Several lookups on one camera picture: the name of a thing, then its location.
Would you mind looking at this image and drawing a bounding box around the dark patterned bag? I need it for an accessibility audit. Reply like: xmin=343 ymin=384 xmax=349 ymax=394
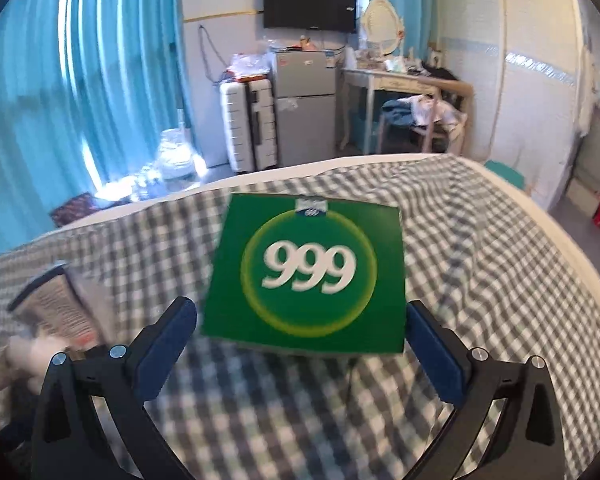
xmin=50 ymin=192 xmax=105 ymax=228

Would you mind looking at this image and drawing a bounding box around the white suitcase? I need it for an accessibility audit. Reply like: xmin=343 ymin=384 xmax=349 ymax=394
xmin=220 ymin=78 xmax=278 ymax=174

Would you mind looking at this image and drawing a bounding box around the silver foil pouch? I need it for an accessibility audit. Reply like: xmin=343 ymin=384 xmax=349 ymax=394
xmin=7 ymin=262 xmax=116 ymax=351

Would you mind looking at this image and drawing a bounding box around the white vanity desk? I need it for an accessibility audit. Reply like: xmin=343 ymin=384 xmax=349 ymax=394
xmin=342 ymin=68 xmax=445 ymax=155

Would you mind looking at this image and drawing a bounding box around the wall mounted black television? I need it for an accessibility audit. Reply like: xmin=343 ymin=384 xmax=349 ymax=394
xmin=263 ymin=0 xmax=356 ymax=34

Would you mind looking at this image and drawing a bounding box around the white plastic bottle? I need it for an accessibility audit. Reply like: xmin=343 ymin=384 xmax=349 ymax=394
xmin=5 ymin=336 xmax=69 ymax=394

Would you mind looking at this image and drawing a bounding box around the wooden chair with clothes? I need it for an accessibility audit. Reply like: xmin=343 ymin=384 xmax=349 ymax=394
xmin=378 ymin=74 xmax=474 ymax=155

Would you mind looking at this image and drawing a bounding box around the checkered green white tablecloth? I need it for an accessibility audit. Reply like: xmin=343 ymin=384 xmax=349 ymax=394
xmin=0 ymin=156 xmax=600 ymax=479

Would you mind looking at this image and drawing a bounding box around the oval white vanity mirror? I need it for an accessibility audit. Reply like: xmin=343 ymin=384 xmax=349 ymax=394
xmin=361 ymin=0 xmax=405 ymax=55

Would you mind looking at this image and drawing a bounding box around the grey mini fridge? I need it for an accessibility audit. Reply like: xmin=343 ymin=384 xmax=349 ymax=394
xmin=270 ymin=51 xmax=336 ymax=167

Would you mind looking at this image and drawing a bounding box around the green 999 medicine box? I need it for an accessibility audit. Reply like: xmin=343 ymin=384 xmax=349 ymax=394
xmin=201 ymin=193 xmax=406 ymax=356

